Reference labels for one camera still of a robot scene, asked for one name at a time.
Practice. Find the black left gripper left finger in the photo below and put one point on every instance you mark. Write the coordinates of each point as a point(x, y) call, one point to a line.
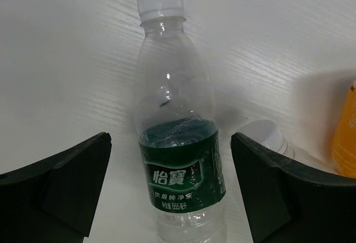
point(55, 199)

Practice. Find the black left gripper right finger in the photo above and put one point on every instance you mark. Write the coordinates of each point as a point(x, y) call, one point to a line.
point(288, 201)

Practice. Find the orange juice bottle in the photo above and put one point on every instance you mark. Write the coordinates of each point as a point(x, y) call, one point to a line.
point(343, 146)

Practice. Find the green label water bottle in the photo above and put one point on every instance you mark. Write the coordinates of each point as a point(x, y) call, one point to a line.
point(178, 137)

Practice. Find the square clear plastic bottle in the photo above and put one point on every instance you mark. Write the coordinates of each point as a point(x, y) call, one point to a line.
point(268, 134)

